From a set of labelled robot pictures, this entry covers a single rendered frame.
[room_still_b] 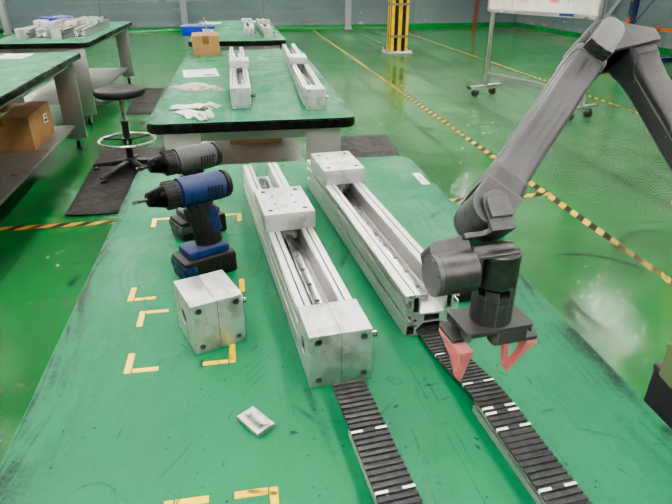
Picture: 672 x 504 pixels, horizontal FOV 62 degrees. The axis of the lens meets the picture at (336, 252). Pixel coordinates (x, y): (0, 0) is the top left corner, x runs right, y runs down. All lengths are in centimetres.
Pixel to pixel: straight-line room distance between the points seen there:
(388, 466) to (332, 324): 24
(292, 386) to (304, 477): 18
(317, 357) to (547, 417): 35
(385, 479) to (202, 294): 44
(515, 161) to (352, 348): 36
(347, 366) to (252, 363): 17
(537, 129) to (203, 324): 60
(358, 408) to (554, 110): 52
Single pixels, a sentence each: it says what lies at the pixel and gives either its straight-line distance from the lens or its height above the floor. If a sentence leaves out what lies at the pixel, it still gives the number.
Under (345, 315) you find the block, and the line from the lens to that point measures 89.
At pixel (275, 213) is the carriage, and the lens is 119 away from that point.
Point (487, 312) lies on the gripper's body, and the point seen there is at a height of 95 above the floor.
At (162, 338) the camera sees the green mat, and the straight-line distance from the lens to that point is 105.
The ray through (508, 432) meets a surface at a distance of 81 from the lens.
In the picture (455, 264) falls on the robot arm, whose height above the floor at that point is 103.
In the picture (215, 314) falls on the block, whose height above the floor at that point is 85.
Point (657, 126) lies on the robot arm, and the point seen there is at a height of 114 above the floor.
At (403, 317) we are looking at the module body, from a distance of 100.
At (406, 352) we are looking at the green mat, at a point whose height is 78.
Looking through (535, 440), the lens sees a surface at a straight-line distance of 81.
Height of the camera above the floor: 136
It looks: 27 degrees down
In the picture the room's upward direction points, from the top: straight up
